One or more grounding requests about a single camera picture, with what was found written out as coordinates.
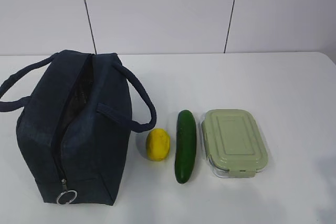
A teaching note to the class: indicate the green cucumber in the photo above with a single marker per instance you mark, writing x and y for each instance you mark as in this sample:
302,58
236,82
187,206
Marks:
186,146

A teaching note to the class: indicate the yellow lemon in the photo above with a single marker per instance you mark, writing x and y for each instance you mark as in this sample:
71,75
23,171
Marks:
157,145

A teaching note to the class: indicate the navy blue lunch bag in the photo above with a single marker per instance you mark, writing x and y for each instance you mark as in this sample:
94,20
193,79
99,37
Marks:
74,128

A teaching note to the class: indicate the glass container green lid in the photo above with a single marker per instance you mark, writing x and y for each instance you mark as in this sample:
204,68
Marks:
233,144

